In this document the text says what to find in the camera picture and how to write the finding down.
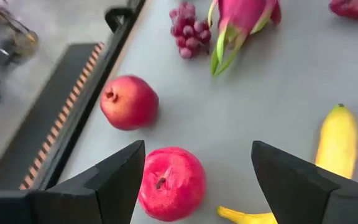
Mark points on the pink dragon fruit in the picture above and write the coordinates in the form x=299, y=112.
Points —
x=241, y=15

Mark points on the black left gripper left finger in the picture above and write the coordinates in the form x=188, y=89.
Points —
x=89, y=199

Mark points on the grey table mat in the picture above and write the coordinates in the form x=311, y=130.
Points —
x=259, y=109

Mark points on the red grape bunch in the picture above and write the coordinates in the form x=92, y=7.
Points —
x=190, y=34

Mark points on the black frame clamp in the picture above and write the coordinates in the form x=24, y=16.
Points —
x=117, y=10

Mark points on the black orange-striped floor mat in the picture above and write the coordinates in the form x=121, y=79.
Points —
x=36, y=124

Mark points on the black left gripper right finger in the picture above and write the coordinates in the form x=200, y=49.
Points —
x=306, y=199

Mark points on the red orange mango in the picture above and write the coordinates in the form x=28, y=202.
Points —
x=356, y=9

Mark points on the red pomegranate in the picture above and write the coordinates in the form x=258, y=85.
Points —
x=129, y=104

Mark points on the yellow banana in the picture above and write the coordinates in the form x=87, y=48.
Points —
x=337, y=143

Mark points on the red apple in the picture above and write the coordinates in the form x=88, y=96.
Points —
x=172, y=186

